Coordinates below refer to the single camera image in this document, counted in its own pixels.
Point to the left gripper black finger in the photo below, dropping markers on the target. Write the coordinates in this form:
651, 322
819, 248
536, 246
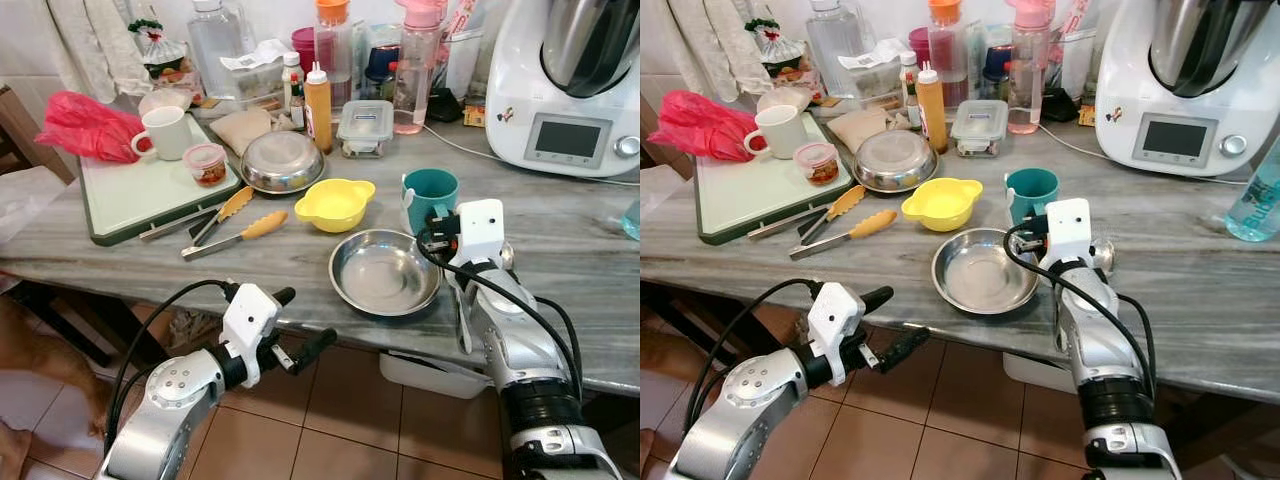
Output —
878, 297
284, 296
906, 346
316, 346

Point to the teal ceramic mug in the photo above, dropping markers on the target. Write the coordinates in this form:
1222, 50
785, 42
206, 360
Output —
1032, 188
430, 190

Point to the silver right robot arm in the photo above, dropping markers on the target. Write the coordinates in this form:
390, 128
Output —
1105, 350
525, 360

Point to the steel spoon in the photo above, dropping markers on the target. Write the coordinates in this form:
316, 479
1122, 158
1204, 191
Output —
1103, 254
506, 256

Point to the shallow steel plate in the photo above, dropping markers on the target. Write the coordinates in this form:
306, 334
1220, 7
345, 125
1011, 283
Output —
980, 272
385, 275

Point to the steel tongs with orange tips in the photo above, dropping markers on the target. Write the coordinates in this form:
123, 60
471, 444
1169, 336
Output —
264, 225
873, 224

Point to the yellow plastic bowl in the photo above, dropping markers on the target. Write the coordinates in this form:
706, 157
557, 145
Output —
334, 206
941, 205

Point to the white plastic bin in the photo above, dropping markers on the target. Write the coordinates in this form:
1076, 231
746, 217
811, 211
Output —
430, 375
1035, 372

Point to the clear lidded food container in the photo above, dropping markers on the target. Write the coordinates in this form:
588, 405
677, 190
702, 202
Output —
365, 128
979, 127

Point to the flat steel utensil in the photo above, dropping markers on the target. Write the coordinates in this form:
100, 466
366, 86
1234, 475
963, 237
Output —
783, 224
175, 225

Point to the small black object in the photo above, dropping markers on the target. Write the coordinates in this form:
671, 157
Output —
447, 105
1060, 105

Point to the upturned steel bowl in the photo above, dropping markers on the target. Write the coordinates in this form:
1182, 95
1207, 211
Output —
282, 160
894, 158

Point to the small pink-lidded plastic tub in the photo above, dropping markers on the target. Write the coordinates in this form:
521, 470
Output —
817, 164
206, 165

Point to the pink water bottle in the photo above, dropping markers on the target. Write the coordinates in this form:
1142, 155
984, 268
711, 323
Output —
416, 80
1030, 80

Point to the white kitchen cooking machine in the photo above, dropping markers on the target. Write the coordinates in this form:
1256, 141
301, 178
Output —
520, 90
1125, 90

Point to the orange sauce squeeze bottle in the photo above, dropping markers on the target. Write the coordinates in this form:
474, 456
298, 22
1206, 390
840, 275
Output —
318, 110
931, 110

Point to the white green-edged cutting board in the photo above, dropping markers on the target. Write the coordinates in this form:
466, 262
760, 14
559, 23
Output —
140, 195
750, 195

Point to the beige cloth pouch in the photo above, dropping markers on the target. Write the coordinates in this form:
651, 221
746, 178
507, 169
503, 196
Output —
856, 128
240, 130

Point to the clear blue-label water bottle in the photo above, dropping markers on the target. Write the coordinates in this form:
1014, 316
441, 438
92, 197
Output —
1255, 200
632, 220

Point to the small white-capped bottle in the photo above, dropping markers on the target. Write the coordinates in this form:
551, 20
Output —
292, 90
909, 90

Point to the white ceramic mug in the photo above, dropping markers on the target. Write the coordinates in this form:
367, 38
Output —
784, 131
170, 133

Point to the orange-capped clear bottle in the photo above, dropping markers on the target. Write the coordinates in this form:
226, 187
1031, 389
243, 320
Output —
947, 50
333, 50

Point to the white seat cushion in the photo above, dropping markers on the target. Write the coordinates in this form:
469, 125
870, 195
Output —
25, 200
665, 200

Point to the white bowl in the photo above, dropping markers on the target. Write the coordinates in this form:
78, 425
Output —
783, 96
165, 98

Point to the clear plastic storage box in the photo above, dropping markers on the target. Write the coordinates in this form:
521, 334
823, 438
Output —
878, 72
258, 75

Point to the red plastic bag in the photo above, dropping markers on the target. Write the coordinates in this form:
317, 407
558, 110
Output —
85, 127
697, 125

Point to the large clear water bottle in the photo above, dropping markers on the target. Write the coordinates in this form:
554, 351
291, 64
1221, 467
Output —
832, 45
215, 45

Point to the printed snack bag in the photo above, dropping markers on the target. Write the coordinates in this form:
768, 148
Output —
160, 55
775, 53

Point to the hanging beige towel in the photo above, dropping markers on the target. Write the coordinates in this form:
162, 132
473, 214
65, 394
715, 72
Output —
715, 45
100, 45

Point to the dark wooden chair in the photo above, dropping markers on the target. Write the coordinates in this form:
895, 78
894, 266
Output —
25, 135

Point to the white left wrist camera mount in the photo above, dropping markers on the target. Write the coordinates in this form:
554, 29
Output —
835, 323
248, 325

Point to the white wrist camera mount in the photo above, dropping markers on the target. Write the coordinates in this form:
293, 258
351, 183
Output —
835, 323
248, 325
1070, 228
483, 230

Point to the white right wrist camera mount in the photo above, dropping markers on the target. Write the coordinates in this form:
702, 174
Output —
1070, 228
483, 230

